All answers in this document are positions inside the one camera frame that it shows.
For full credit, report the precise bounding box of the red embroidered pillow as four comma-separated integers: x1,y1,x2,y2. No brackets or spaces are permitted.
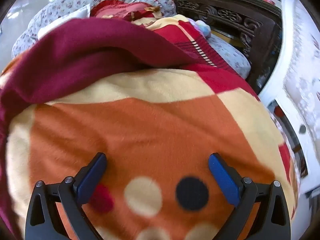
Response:
90,0,163,25

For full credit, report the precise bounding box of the dark carved wooden headboard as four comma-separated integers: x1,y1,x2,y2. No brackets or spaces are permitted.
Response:
171,0,283,93

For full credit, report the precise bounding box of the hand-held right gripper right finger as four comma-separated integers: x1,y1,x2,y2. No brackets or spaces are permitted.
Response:
208,152,292,240

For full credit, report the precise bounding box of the floral bedsheet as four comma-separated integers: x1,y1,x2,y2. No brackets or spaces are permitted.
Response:
207,34,252,77

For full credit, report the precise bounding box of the white pillow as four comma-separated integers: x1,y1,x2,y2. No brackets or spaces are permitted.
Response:
37,4,91,40

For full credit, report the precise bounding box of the white upholstered chair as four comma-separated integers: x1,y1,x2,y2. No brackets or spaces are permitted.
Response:
257,0,320,198

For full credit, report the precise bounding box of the orange printed fleece blanket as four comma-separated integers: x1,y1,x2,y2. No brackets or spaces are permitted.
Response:
0,14,300,240

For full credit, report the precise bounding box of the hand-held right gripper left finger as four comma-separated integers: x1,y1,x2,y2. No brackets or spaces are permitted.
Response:
24,152,108,240

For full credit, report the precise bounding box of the floral quilt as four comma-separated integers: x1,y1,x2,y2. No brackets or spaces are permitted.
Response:
11,0,177,59

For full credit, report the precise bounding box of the pastel plush toy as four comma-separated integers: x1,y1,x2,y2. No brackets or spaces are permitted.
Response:
195,19,212,38

